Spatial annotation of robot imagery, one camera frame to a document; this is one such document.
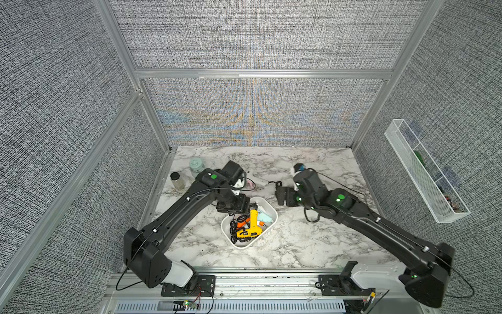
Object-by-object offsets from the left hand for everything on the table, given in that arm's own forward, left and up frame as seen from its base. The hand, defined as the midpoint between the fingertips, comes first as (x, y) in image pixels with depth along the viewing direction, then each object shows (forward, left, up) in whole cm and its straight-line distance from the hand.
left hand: (245, 209), depth 74 cm
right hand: (+5, -15, +5) cm, 17 cm away
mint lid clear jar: (+31, +24, -10) cm, 40 cm away
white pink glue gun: (+23, -6, -16) cm, 29 cm away
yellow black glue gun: (-3, -4, -13) cm, 14 cm away
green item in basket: (+12, -66, +13) cm, 69 cm away
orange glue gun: (+1, +2, -16) cm, 16 cm away
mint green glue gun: (+2, -8, -13) cm, 16 cm away
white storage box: (+10, -8, -13) cm, 18 cm away
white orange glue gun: (+8, -4, -12) cm, 15 cm away
